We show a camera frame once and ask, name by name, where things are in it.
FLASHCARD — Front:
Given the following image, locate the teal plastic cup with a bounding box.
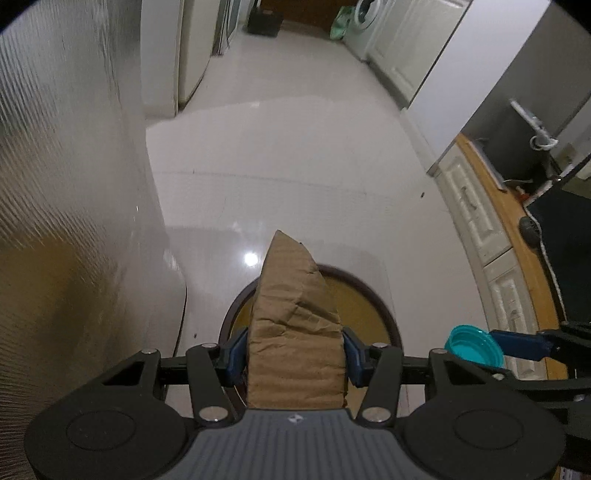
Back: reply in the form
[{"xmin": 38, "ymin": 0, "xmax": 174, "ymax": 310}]
[{"xmin": 444, "ymin": 325, "xmax": 505, "ymax": 370}]

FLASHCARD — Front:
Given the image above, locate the green plastic bag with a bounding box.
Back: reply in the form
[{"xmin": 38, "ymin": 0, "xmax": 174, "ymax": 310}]
[{"xmin": 329, "ymin": 6, "xmax": 358, "ymax": 41}]

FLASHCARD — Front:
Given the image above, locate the white refrigerator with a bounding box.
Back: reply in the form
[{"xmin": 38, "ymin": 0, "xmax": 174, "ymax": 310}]
[{"xmin": 141, "ymin": 0, "xmax": 252, "ymax": 118}]

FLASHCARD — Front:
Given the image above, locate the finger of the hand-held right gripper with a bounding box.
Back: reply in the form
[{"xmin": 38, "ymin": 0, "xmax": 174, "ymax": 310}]
[
  {"xmin": 488, "ymin": 320, "xmax": 591, "ymax": 365},
  {"xmin": 489, "ymin": 367, "xmax": 591, "ymax": 407}
]

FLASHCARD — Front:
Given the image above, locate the white sideboard with wooden top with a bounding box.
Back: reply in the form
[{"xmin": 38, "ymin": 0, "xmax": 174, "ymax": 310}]
[{"xmin": 427, "ymin": 134, "xmax": 591, "ymax": 384}]

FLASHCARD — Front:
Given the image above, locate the grey bin with white liner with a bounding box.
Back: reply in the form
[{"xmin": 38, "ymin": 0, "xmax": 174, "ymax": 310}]
[{"xmin": 480, "ymin": 99, "xmax": 559, "ymax": 183}]

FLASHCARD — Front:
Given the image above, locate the yellow plastic bin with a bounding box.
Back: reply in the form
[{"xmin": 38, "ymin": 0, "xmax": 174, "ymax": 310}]
[{"xmin": 218, "ymin": 264, "xmax": 403, "ymax": 411}]

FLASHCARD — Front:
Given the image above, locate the black floor bin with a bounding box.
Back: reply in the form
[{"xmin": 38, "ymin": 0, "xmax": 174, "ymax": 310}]
[{"xmin": 247, "ymin": 8, "xmax": 284, "ymax": 37}]

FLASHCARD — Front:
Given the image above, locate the white washing machine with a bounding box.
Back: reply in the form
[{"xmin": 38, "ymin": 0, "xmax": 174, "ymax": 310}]
[{"xmin": 342, "ymin": 0, "xmax": 393, "ymax": 63}]

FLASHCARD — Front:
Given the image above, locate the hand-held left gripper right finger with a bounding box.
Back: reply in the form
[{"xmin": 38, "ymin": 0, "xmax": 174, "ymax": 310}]
[{"xmin": 342, "ymin": 328, "xmax": 509, "ymax": 423}]

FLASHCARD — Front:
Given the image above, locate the small black round object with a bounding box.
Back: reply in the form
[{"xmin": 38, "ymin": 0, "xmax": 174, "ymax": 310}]
[{"xmin": 519, "ymin": 216, "xmax": 541, "ymax": 247}]

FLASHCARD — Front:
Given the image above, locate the brown paper bag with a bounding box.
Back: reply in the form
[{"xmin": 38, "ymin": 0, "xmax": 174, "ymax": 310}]
[{"xmin": 247, "ymin": 229, "xmax": 348, "ymax": 409}]

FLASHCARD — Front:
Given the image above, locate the dark printed cloth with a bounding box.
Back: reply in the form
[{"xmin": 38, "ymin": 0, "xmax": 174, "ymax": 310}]
[{"xmin": 526, "ymin": 152, "xmax": 591, "ymax": 324}]

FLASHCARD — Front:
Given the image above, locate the white kitchen cabinet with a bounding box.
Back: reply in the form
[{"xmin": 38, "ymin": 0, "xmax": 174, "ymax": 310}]
[{"xmin": 367, "ymin": 0, "xmax": 474, "ymax": 109}]

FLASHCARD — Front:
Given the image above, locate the brown wooden door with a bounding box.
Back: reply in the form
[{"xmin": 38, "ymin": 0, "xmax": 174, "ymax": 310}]
[{"xmin": 252, "ymin": 0, "xmax": 358, "ymax": 28}]

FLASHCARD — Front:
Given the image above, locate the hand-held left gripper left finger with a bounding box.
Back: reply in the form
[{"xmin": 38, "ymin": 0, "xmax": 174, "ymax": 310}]
[{"xmin": 69, "ymin": 327, "xmax": 252, "ymax": 423}]

